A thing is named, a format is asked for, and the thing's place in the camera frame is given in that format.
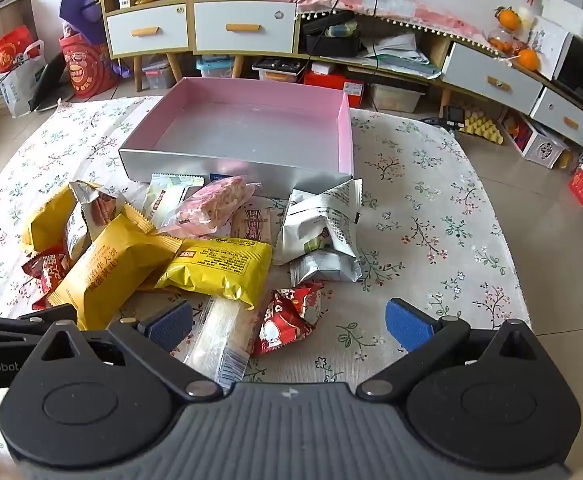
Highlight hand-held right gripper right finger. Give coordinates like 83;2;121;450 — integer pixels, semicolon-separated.
355;298;547;402

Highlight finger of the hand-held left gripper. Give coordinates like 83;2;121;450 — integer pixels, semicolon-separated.
0;305;79;333

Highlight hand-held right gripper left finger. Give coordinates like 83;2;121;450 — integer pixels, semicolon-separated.
36;300;223;403

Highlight long clear snack packet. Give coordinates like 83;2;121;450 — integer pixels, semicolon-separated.
184;295;252;393

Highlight bright yellow snack packet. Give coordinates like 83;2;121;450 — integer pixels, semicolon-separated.
154;237;273;311

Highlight large orange-yellow snack packet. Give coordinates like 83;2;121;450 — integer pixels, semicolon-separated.
46;205;184;331

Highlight dark yellow snack packet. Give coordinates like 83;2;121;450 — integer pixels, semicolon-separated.
24;186;79;253

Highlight white cookie snack packet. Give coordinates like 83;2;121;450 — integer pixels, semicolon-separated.
290;250;363;285

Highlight pink nougat packet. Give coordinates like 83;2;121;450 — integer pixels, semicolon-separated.
158;175;261;238

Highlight cream white snack packet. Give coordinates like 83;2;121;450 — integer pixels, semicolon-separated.
141;172;206;228

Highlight beige and red wafer packet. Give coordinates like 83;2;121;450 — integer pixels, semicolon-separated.
231;205;274;248

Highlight white and brown snack packet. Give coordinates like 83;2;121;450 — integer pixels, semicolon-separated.
64;180;127;263

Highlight grey white printed snack packet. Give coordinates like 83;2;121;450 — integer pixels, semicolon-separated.
274;177;363;266

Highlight pink and silver cardboard box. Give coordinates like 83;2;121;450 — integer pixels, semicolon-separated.
118;77;356;196

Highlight floral tablecloth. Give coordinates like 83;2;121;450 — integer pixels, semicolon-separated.
0;95;532;461

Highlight white plastic bag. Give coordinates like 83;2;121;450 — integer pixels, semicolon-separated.
0;40;47;118

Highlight black flat board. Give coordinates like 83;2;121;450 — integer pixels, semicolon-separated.
27;50;69;113

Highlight yellow egg tray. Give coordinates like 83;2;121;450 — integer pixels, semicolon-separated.
459;110;505;146

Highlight black device on tripod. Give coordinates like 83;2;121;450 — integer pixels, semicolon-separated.
421;105;465;131

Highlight white and red patterned box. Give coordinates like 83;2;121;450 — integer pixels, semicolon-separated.
501;110;569;168

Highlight clear storage box yellow contents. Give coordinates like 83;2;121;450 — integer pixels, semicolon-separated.
369;80;427;113

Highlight red gift bag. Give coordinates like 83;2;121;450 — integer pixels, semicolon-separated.
0;25;44;73

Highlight red round-print bag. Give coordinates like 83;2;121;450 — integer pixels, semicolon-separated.
58;30;119;100

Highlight small clear storage box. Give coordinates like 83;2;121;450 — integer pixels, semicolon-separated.
141;60;177;92

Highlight blue lidded storage box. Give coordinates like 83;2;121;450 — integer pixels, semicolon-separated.
195;55;237;80

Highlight small white low-cabinet drawer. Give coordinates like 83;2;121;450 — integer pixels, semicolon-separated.
530;87;583;148

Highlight large white low-cabinet drawer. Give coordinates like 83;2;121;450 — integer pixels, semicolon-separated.
441;41;543;113

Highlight pile of papers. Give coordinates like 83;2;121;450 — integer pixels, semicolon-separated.
361;32;442;81

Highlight long low wooden cabinet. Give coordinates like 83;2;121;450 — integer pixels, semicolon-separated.
296;7;583;151

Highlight clear storage box dark lid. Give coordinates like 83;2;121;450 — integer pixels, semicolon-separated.
251;56;305;83

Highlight black case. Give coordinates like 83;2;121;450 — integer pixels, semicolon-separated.
301;10;365;58

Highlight orange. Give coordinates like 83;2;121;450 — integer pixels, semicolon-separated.
495;6;522;31
517;47;541;71

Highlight glass jar of oranges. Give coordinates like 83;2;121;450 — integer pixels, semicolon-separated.
487;27;522;57

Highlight purple hat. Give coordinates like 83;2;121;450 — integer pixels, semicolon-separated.
58;0;107;46

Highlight narrow white cabinet drawer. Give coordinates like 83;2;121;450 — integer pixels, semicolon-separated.
105;4;190;58

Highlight white microwave oven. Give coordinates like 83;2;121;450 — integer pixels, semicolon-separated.
527;16;583;111

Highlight pink cloth runner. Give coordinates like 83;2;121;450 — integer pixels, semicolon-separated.
267;0;497;48

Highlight wide white cabinet drawer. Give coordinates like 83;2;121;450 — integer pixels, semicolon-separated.
192;0;297;55

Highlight white foam box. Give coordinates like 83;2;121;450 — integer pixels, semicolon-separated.
541;0;583;26

